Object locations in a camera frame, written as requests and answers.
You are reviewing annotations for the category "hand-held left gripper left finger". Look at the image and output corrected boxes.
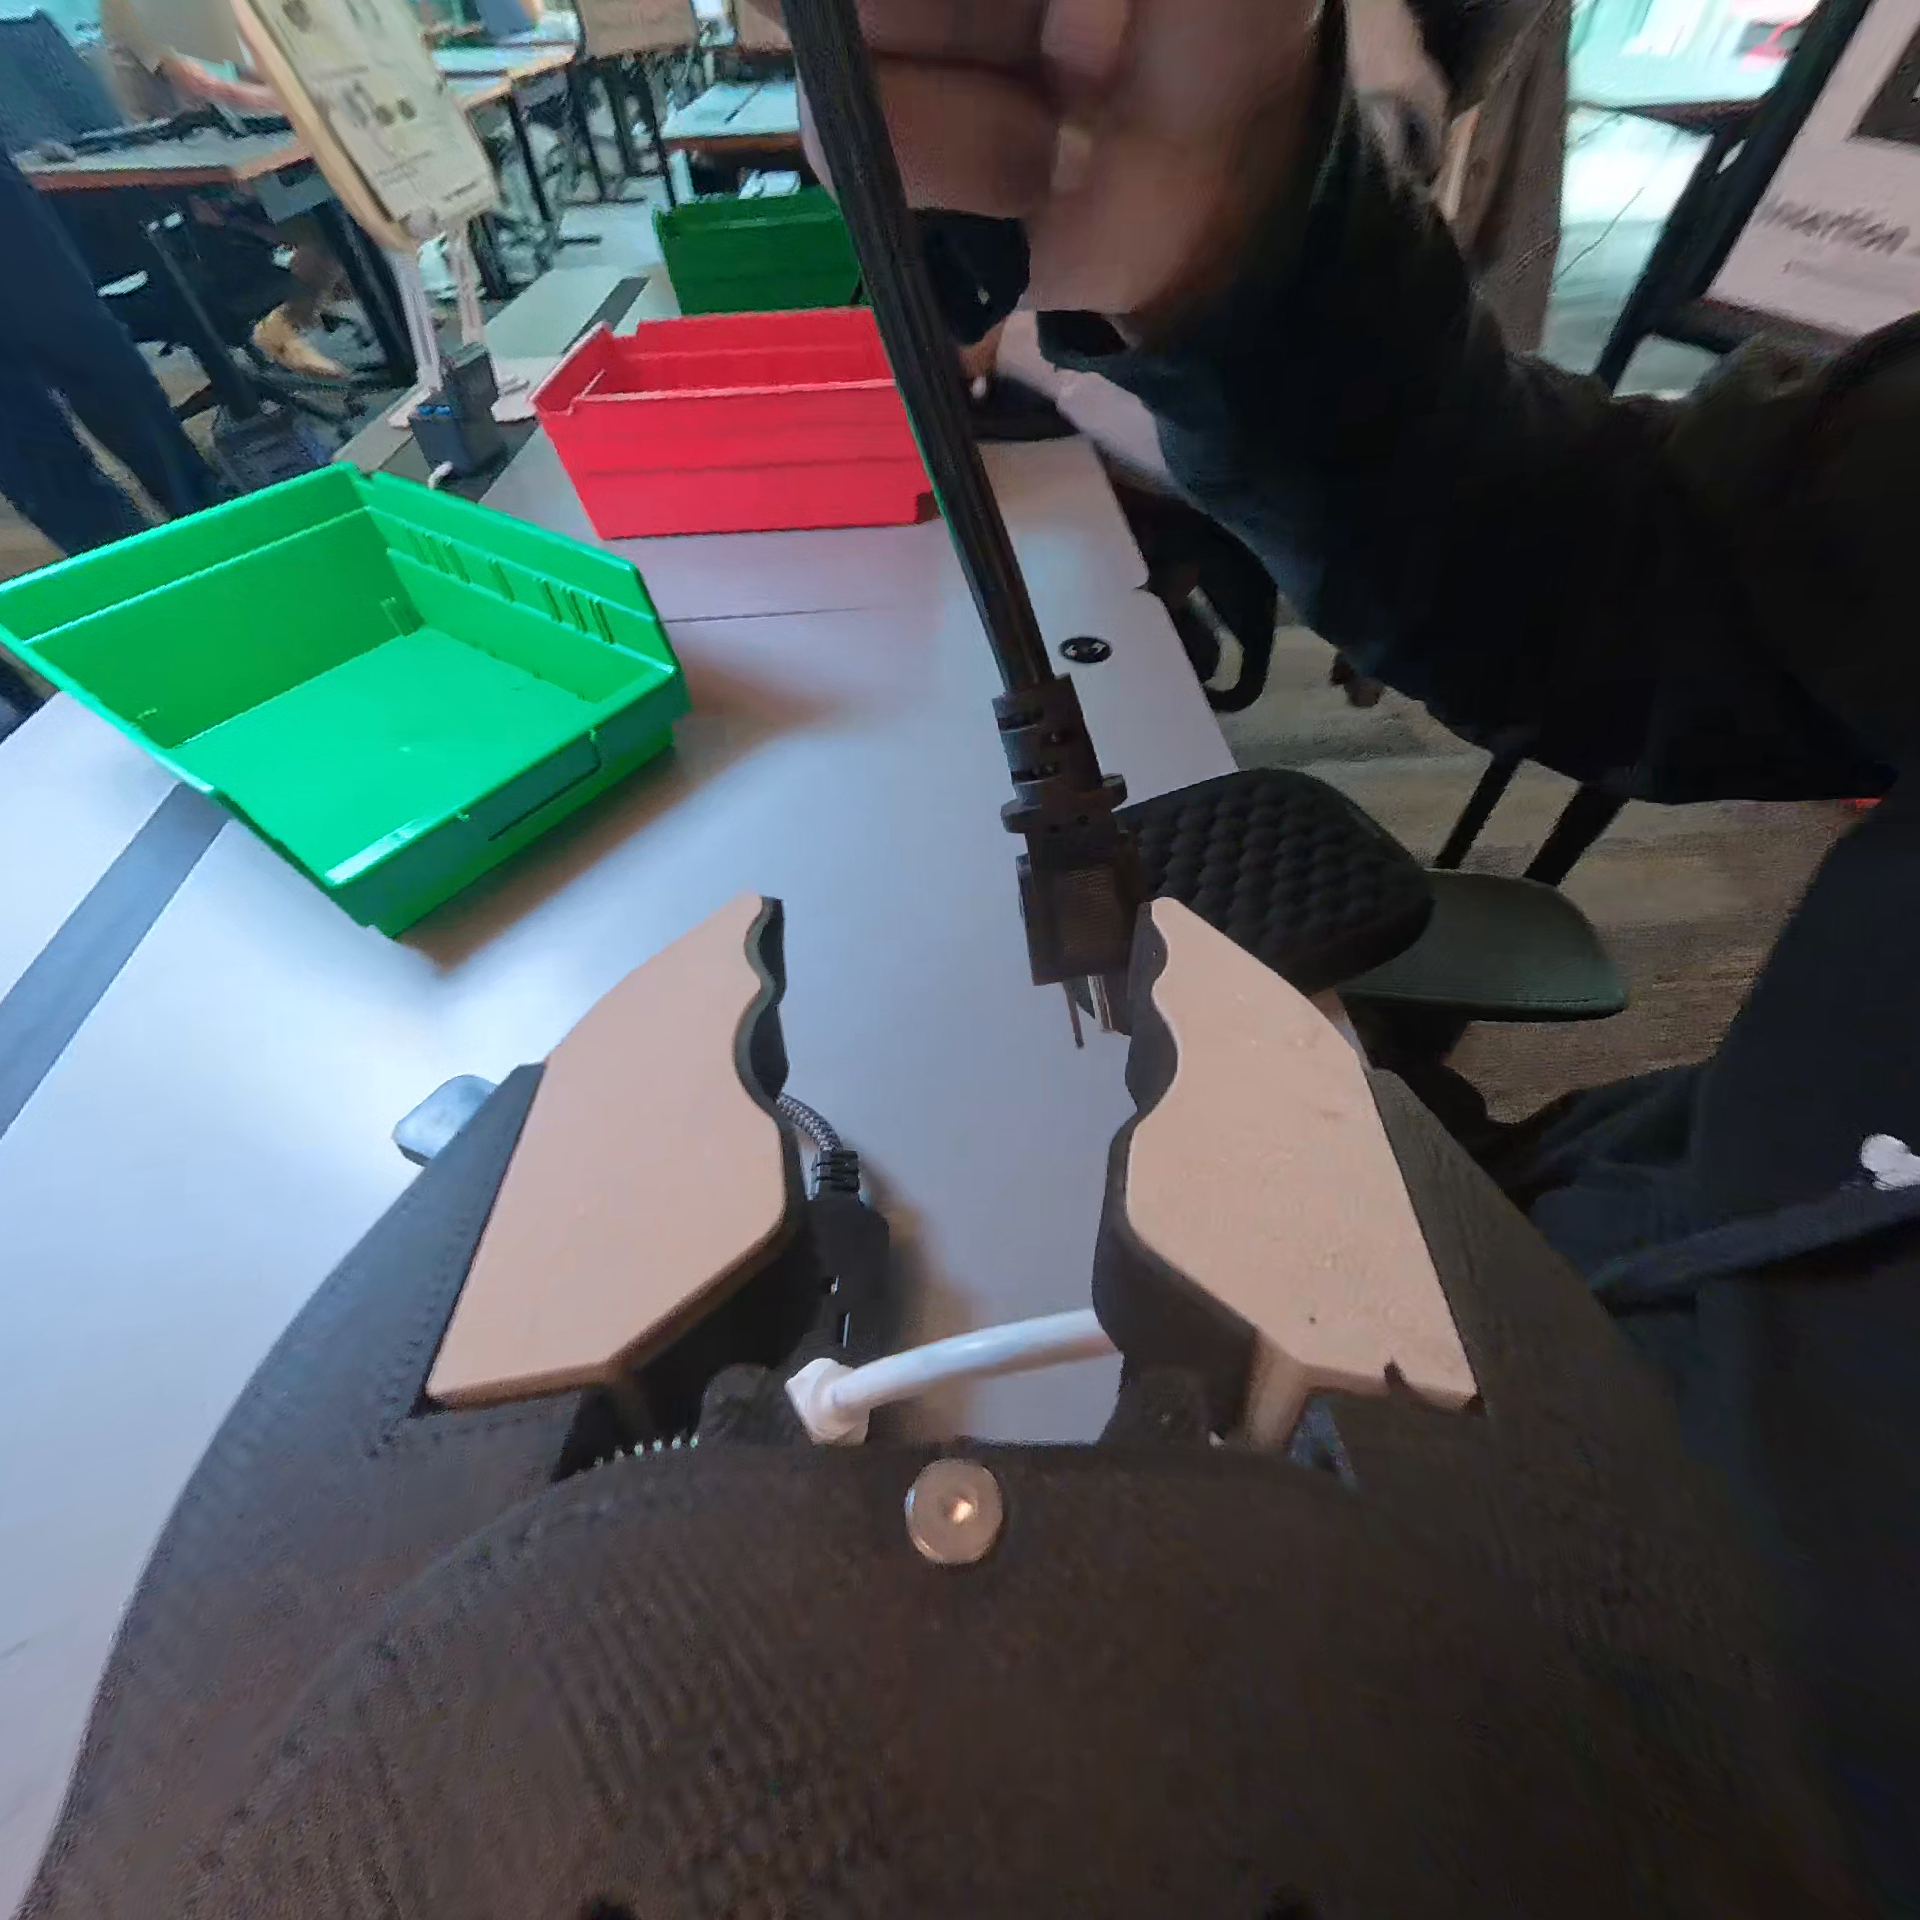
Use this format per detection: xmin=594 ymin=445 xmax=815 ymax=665
xmin=426 ymin=892 xmax=801 ymax=1416

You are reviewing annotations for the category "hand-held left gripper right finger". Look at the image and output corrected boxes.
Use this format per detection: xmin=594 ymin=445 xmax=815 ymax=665
xmin=1093 ymin=896 xmax=1489 ymax=1451

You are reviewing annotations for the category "white power cord with plugs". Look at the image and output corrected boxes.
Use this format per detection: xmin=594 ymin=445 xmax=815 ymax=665
xmin=783 ymin=1307 xmax=1125 ymax=1449

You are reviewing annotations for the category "black power cord with plugs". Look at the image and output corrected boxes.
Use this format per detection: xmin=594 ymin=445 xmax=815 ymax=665
xmin=778 ymin=0 xmax=1146 ymax=1051

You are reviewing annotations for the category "person's right forearm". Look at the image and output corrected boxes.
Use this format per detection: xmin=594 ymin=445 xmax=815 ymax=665
xmin=1035 ymin=0 xmax=1920 ymax=805

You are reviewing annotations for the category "person's right hand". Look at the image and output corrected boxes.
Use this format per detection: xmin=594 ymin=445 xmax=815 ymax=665
xmin=802 ymin=0 xmax=1340 ymax=321

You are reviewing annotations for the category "dark green chair seat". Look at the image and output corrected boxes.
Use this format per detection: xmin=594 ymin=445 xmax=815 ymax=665
xmin=1340 ymin=871 xmax=1631 ymax=1025

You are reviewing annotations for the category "person's dark clothed body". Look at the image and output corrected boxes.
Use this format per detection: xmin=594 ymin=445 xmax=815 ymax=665
xmin=1500 ymin=779 xmax=1920 ymax=1920

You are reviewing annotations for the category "bright green plastic bin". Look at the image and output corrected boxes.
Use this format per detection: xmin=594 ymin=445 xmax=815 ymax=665
xmin=0 ymin=459 xmax=692 ymax=941

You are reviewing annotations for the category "red plastic bin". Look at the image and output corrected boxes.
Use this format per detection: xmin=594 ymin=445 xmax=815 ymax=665
xmin=531 ymin=306 xmax=942 ymax=543

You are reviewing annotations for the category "small black device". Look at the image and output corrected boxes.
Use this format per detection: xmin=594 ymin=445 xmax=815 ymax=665
xmin=406 ymin=343 xmax=505 ymax=480

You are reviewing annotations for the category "dark green plastic bin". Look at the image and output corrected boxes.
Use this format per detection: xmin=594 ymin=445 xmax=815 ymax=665
xmin=651 ymin=186 xmax=867 ymax=321

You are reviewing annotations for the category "wooden sign on stand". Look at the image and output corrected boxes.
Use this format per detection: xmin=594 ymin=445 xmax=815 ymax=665
xmin=230 ymin=0 xmax=505 ymax=429

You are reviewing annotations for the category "black easel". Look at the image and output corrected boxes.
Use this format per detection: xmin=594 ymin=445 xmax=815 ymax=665
xmin=1593 ymin=0 xmax=1883 ymax=396

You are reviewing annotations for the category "wooden background desk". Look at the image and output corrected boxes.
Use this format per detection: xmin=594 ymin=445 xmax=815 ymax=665
xmin=22 ymin=128 xmax=422 ymax=385

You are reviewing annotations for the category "white poster board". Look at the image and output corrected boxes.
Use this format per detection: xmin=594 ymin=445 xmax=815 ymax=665
xmin=1702 ymin=0 xmax=1920 ymax=346

